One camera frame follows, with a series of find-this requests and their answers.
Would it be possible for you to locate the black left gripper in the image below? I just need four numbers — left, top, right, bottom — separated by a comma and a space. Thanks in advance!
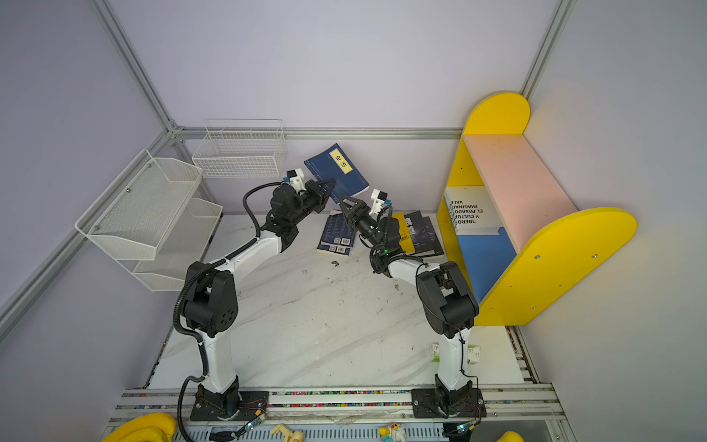
290, 178, 336, 226

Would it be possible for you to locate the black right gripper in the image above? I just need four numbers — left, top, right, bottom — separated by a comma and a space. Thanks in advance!
337, 198, 385, 255

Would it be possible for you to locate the dark blue book yellow label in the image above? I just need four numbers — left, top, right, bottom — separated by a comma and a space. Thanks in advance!
304, 144, 369, 204

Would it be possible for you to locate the dark blue barcode book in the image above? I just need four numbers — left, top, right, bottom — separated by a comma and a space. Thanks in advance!
317, 210, 356, 256

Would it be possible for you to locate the white book black lettering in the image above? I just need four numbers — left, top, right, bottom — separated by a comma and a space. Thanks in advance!
444, 186, 503, 235

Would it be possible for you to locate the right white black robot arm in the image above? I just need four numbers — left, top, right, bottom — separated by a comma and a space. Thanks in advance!
340, 196, 480, 393

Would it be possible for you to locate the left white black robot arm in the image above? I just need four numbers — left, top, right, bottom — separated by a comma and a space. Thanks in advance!
172, 177, 336, 407

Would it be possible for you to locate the yellow cartoon cover book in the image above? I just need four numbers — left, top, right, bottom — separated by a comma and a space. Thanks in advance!
392, 212, 415, 254

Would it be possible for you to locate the black cover book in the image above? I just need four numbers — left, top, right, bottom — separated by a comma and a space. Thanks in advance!
403, 211, 444, 258

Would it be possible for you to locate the lower white perforated shelf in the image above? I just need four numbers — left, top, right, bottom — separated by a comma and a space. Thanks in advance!
132, 198, 223, 292

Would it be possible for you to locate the yellow pink blue bookshelf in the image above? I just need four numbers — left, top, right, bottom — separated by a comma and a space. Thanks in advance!
437, 92, 638, 326

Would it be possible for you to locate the small green white box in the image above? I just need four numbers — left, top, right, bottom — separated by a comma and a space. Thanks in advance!
431, 343, 482, 365

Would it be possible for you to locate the white perforated metal shelf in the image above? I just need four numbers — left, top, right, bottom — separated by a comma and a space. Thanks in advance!
75, 150, 203, 261

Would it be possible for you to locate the yellow white toy figure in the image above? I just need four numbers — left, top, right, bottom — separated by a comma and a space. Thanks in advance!
377, 423, 407, 442

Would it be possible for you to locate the beige toy figure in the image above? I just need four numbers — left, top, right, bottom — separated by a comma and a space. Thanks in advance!
270, 425, 305, 442

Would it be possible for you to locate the yellow object bottom right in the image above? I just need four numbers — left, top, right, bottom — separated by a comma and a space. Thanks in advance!
496, 431, 525, 442

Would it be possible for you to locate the yellow plastic toy left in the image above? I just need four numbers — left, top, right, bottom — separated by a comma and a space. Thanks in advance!
102, 413, 177, 442

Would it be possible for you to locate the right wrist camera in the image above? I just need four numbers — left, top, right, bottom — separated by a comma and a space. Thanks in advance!
369, 189, 390, 217

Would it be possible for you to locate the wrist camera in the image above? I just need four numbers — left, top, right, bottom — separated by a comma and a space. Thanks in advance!
284, 169, 306, 193
369, 189, 390, 217

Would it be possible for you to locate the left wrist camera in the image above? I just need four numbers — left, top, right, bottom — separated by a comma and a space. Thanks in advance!
284, 169, 306, 193

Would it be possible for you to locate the white wire basket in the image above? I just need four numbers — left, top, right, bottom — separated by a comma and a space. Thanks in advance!
191, 119, 288, 179

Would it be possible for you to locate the black corrugated cable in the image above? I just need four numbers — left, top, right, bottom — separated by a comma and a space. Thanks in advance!
172, 180, 283, 442

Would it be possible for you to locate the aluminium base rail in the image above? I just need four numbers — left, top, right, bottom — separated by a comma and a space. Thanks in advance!
103, 384, 576, 441

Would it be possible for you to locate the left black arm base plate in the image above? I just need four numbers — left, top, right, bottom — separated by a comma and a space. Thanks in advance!
190, 390, 270, 422

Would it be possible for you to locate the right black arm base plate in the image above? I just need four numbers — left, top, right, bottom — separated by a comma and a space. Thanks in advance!
411, 388, 487, 419

